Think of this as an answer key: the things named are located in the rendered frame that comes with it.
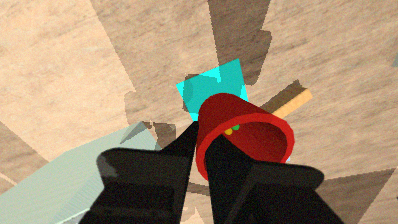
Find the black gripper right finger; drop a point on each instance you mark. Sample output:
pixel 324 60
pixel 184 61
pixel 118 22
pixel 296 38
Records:
pixel 232 173

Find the red cup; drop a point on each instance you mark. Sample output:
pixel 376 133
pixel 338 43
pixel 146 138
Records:
pixel 261 135

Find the cream flat square block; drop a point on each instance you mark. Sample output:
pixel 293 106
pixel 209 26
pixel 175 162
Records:
pixel 395 63

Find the tan flat bar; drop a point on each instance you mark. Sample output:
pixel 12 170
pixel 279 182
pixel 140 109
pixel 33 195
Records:
pixel 288 101

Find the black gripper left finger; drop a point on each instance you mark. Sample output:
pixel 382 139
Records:
pixel 170 166

